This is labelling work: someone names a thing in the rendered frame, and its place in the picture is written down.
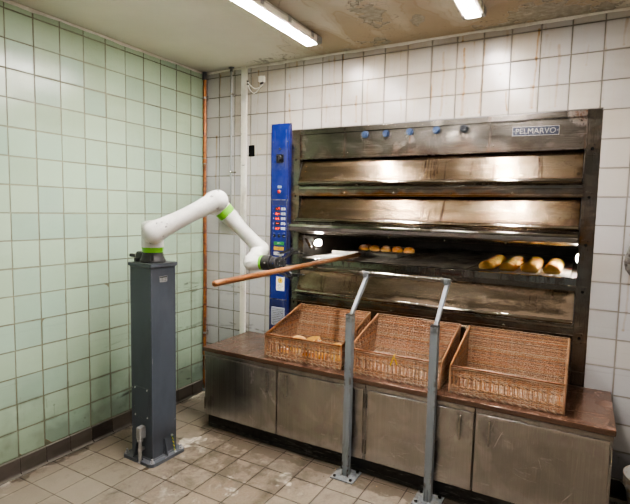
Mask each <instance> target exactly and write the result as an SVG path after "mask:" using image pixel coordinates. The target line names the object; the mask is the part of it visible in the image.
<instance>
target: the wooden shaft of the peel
mask: <svg viewBox="0 0 630 504"><path fill-rule="evenodd" d="M359 256H361V253H354V254H349V255H344V256H338V257H333V258H328V259H323V260H318V261H312V262H307V263H302V264H297V265H292V266H287V267H281V268H276V269H271V270H266V271H261V272H255V273H250V274H245V275H240V276H235V277H229V278H224V279H219V280H214V281H213V282H212V286H214V287H217V286H222V285H227V284H231V283H236V282H241V281H246V280H250V279H255V278H260V277H264V276H269V275H274V274H279V273H283V272H288V271H293V270H298V269H302V268H307V267H312V266H317V265H321V264H326V263H331V262H335V261H340V260H345V259H350V258H354V257H359Z"/></svg>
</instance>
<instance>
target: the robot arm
mask: <svg viewBox="0 0 630 504"><path fill-rule="evenodd" d="M210 214H214V215H215V216H216V217H217V218H219V219H220V220H221V221H222V222H223V223H224V224H225V225H227V226H228V227H229V228H230V229H231V230H232V231H234V232H235V233H236V234H237V235H238V236H239V237H240V238H241V239H242V240H243V241H244V243H245V244H246V245H247V246H248V247H249V248H250V250H251V251H250V252H249V253H248V254H247V255H246V256H245V258H244V260H243V264H244V267H245V268H246V269H247V270H249V271H255V270H271V269H276V268H281V267H285V266H286V259H287V258H288V257H289V256H291V255H292V254H305V253H299V251H294V248H289V249H287V250H285V251H283V252H278V254H279V257H273V256H272V255H268V253H269V246H268V244H267V243H266V242H264V241H263V240H262V239H261V238H260V237H259V236H258V235H257V234H256V233H255V232H254V231H253V230H252V229H251V228H250V227H249V226H248V225H247V224H246V223H245V222H244V220H243V219H242V218H241V217H240V215H239V214H238V213H237V212H236V210H235V209H234V208H233V207H232V205H231V204H230V203H229V202H228V197H227V195H226V193H225V192H223V191H221V190H213V191H210V192H208V193H207V194H206V195H205V196H204V197H202V198H200V199H199V200H197V201H195V202H194V203H192V204H190V205H188V206H186V207H184V208H182V209H180V210H178V211H176V212H174V213H171V214H169V215H166V216H164V217H161V218H158V219H156V220H148V221H144V222H142V224H141V248H142V251H137V252H136V254H134V253H130V254H129V256H130V257H135V258H134V261H140V263H164V262H166V259H165V257H164V254H163V250H164V239H165V238H167V237H168V236H170V235H171V234H173V233H174V232H176V231H178V230H179V229H181V228H183V227H185V226H187V225H189V224H190V223H192V222H194V221H197V220H199V219H201V218H203V217H205V216H208V215H210ZM289 251H291V252H290V253H288V254H287V255H286V256H285V257H282V255H283V254H285V253H287V252H289ZM287 273H288V274H289V275H290V276H289V275H287V274H285V273H279V275H283V276H285V277H287V278H288V279H290V280H291V279H293V277H299V275H305V274H299V273H292V272H290V271H288V272H287Z"/></svg>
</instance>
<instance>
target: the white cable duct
mask: <svg viewBox="0 0 630 504"><path fill-rule="evenodd" d="M247 80H248V66H243V67H241V200H240V217H241V218H242V219H243V220H244V222H245V223H246V220H247V101H248V85H247V83H248V82H247ZM245 256H246V244H245V243H244V241H243V240H242V239H241V238H240V275H245V274H246V268H245V267H244V264H243V260H244V258H245ZM244 332H246V281H241V282H240V334H241V333H244Z"/></svg>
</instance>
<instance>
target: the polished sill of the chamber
mask: <svg viewBox="0 0 630 504"><path fill-rule="evenodd" d="M318 260H323V259H321V258H308V257H300V258H298V263H307V262H312V261H318ZM321 265H327V266H339V267H351V268H363V269H375V270H387V271H399V272H411V273H423V274H435V275H447V276H459V277H471V278H483V279H495V280H507V281H519V282H531V283H543V284H555V285H567V286H576V281H577V278H570V277H557V276H544V275H531V274H518V273H504V272H491V271H478V270H465V269H452V268H439V267H426V266H413V265H399V264H386V263H373V262H360V261H347V260H340V261H335V262H331V263H326V264H321Z"/></svg>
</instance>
